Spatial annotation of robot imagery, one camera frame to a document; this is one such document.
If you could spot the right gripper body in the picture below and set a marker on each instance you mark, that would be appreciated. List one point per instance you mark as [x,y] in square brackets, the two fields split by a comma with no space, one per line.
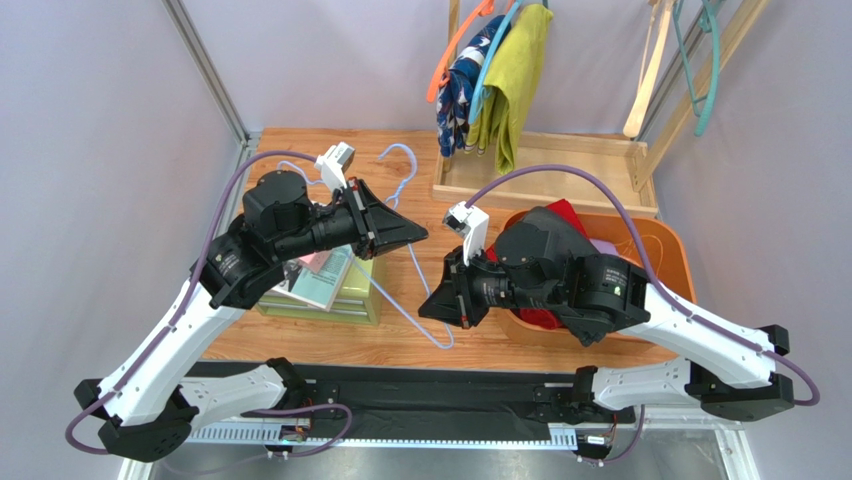
[460,287]

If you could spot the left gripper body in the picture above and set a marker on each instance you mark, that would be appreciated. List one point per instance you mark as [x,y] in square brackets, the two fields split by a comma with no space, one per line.
[346,224]

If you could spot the red trousers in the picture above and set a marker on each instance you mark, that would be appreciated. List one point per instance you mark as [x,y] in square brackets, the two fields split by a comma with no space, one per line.
[543,318]

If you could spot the black trousers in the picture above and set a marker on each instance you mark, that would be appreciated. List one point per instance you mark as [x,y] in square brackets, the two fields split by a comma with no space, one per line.
[544,237]

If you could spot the purple trousers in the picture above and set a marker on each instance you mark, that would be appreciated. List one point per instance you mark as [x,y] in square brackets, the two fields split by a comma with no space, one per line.
[605,247]

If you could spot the light blue hanger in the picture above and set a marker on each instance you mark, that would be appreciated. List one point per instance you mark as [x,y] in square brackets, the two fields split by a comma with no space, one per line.
[497,34]

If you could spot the yellow-green trousers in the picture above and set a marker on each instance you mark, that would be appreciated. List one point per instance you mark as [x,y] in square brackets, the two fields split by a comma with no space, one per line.
[511,85]

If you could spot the beige hanger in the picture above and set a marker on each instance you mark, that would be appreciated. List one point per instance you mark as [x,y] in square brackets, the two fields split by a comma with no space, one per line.
[653,51]

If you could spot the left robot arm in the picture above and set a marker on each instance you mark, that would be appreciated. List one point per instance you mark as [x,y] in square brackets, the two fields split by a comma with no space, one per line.
[148,407]

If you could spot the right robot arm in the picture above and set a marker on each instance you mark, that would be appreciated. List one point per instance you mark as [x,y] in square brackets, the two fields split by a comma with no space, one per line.
[726,370]

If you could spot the blue patterned trousers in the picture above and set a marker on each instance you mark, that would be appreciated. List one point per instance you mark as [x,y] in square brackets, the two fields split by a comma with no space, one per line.
[454,99]

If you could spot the orange hanger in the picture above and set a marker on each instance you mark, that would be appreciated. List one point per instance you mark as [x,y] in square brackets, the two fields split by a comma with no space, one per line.
[456,28]

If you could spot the pink cube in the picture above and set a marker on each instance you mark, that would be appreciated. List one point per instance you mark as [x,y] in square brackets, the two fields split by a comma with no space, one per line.
[314,262]

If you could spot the teal book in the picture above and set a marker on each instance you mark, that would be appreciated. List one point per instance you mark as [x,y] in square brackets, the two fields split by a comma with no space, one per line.
[317,290]

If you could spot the green box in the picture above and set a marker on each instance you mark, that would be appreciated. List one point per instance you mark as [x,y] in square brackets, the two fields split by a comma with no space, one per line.
[357,302]

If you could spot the orange plastic basket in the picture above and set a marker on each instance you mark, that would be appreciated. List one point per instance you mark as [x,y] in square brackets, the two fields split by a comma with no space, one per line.
[663,247]

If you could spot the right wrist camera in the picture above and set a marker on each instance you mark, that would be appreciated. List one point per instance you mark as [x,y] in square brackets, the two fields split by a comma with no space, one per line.
[471,224]

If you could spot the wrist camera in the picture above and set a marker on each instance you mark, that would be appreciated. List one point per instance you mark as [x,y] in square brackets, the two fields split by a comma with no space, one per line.
[333,164]
[471,224]

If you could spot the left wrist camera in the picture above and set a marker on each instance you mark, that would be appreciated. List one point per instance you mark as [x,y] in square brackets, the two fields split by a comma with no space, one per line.
[333,164]

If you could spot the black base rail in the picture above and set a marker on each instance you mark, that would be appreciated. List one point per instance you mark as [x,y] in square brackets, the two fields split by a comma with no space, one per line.
[434,408]

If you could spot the aluminium frame post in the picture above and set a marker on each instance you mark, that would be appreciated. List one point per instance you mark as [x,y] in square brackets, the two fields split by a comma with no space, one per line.
[197,50]

